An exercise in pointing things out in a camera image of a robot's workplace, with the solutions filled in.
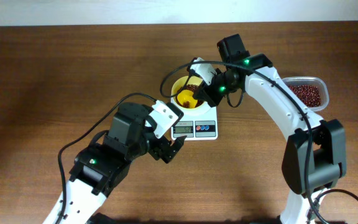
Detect yellow measuring scoop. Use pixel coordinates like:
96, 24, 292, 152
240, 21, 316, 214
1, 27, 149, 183
177, 90, 198, 109

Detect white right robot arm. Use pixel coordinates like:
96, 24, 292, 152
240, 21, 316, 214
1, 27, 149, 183
188, 34, 347, 223

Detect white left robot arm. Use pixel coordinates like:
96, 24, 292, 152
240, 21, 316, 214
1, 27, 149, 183
44, 100, 185, 223

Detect white digital kitchen scale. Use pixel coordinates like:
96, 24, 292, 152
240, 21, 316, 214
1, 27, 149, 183
170, 98, 218, 141

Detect yellow plastic bowl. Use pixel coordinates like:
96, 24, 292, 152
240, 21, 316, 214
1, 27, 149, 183
172, 76, 206, 111

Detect red beans in container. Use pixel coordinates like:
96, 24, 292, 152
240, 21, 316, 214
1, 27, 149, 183
289, 85, 321, 108

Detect clear plastic container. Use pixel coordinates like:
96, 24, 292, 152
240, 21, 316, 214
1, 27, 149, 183
283, 77, 329, 111

